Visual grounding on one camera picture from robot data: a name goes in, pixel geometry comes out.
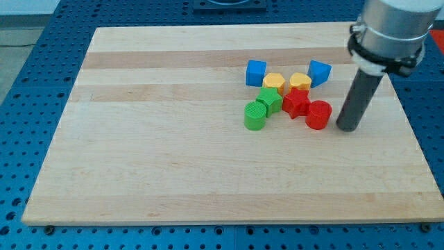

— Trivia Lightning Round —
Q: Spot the yellow heart block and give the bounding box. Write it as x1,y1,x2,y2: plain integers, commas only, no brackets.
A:
289,72,312,91

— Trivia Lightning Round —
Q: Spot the black cable clamp ring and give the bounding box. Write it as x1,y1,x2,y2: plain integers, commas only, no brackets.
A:
347,33,425,78

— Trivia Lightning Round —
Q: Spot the red object at right edge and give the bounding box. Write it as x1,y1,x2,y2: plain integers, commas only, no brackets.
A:
430,29,444,53

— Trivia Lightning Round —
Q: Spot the blue triangle block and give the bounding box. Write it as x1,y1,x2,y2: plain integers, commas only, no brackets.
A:
307,60,332,88

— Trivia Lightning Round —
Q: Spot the yellow hexagon block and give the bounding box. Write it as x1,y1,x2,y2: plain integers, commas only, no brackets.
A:
262,72,286,96

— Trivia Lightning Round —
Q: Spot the green star block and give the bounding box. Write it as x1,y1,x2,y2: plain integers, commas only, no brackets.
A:
256,87,283,118

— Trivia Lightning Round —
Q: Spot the green cylinder block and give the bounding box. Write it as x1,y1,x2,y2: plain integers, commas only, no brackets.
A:
244,101,267,131

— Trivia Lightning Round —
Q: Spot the blue cube block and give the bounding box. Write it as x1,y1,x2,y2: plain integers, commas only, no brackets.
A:
246,60,266,87

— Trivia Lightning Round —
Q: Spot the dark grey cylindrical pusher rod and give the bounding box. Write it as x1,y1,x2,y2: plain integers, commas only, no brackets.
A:
336,69,382,132

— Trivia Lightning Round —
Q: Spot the red cylinder block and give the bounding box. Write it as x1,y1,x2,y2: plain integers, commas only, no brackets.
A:
305,100,332,130

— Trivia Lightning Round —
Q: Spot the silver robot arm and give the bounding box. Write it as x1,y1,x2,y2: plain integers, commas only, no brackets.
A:
336,0,443,132

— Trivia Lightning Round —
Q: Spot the red star block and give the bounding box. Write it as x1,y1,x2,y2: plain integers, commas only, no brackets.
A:
282,88,311,119

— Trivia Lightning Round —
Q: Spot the wooden board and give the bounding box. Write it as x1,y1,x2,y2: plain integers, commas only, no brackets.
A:
22,22,443,226

